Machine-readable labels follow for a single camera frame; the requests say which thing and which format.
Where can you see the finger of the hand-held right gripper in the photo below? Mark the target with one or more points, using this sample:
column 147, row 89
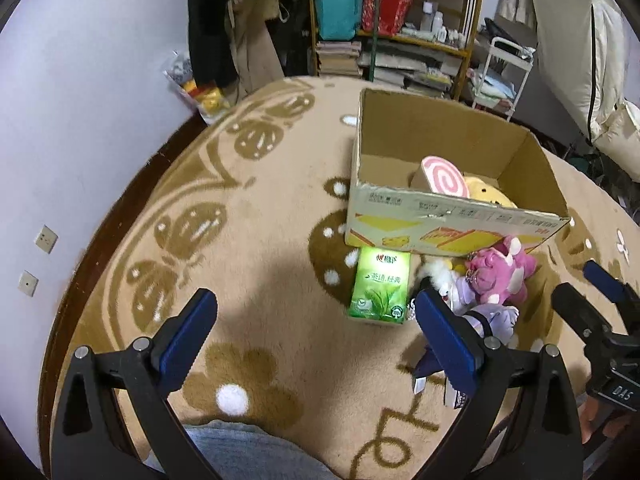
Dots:
column 605, row 277
column 580, row 310

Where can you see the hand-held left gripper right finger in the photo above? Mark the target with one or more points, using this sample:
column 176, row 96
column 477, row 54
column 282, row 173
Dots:
column 445, row 330

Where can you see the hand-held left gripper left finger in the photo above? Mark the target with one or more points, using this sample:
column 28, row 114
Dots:
column 192, row 325

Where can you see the purple-haired plush doll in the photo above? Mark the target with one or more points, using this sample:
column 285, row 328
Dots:
column 492, row 317

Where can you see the white fluffy plush toy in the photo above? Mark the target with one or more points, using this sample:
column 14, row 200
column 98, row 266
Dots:
column 440, row 275

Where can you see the green tissue pack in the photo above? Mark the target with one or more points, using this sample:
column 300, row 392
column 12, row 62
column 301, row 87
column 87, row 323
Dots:
column 380, row 285

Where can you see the pink plush toy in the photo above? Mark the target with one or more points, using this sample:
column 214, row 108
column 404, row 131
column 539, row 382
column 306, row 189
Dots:
column 500, row 270

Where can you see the yellow plush toy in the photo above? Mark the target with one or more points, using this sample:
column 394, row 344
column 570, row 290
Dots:
column 487, row 192

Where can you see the pink swirl roll plush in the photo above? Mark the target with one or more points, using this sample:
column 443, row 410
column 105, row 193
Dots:
column 445, row 177

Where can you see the cardboard box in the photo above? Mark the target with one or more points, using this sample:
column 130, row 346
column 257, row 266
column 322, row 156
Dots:
column 450, row 125

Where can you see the person's right hand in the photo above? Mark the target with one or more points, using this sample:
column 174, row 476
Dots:
column 592, row 420

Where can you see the beige printed blanket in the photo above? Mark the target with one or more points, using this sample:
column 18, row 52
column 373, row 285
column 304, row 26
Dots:
column 250, row 260

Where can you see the person's leg in jeans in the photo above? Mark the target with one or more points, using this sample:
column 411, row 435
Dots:
column 240, row 452

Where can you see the white trolley cart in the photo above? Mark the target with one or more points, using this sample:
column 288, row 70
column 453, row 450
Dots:
column 500, row 80

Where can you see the clear plastic bag of toys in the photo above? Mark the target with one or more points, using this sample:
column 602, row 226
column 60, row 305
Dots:
column 205, row 95

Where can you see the white folded mattress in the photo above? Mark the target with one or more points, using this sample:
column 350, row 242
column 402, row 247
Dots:
column 575, row 35

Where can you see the stack of magazines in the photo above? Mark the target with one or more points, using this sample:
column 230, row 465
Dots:
column 415, row 72

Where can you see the beige hanging trousers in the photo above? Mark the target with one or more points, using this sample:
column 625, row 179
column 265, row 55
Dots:
column 255, row 45

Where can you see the yellow shelf rack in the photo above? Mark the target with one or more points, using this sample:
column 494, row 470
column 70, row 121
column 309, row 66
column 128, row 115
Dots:
column 472, row 20

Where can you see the black hanging garment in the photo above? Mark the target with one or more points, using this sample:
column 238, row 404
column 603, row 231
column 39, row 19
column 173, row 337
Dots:
column 210, row 35

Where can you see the stack of books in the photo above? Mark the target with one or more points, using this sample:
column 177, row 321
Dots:
column 337, row 60

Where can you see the green pole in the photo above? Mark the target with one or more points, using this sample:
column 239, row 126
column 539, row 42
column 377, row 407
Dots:
column 376, row 35

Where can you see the row of white bottles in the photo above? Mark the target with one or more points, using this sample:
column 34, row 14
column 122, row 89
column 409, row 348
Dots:
column 435, row 22

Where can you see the red gift bag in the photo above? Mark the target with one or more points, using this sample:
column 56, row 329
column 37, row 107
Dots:
column 387, row 7

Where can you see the teal bag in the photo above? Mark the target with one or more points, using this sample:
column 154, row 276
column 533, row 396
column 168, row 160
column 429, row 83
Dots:
column 337, row 7

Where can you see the white wall socket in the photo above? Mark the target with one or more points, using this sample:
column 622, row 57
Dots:
column 46, row 238
column 28, row 283

